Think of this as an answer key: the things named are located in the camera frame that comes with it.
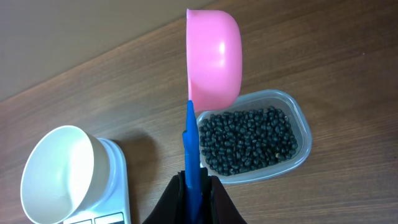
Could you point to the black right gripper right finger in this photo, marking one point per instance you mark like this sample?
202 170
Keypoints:
217 206

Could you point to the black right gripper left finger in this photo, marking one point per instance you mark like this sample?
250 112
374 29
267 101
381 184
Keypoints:
170 209

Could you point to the pink scoop with blue handle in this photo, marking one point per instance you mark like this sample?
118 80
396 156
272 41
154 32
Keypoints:
214 74

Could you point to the white digital kitchen scale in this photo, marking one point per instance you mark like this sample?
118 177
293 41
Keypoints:
113 206

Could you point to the white bowl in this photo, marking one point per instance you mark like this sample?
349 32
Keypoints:
67 172

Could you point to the black beans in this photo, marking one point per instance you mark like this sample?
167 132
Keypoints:
242 141

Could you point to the clear plastic container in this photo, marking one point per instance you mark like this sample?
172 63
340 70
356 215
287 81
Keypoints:
262 100

